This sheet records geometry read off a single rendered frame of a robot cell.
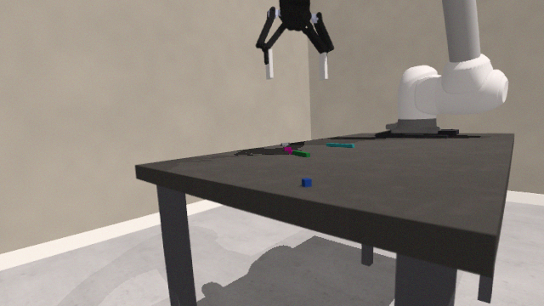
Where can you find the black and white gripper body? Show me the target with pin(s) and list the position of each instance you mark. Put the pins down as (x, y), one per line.
(297, 6)

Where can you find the small blue cube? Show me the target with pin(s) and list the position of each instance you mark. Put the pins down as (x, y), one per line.
(306, 182)

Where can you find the green rod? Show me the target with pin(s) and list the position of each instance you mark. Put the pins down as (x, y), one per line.
(300, 153)

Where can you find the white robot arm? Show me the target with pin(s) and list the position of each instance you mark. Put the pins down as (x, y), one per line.
(468, 85)

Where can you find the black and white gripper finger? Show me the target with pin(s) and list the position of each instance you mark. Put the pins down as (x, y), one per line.
(266, 47)
(321, 41)

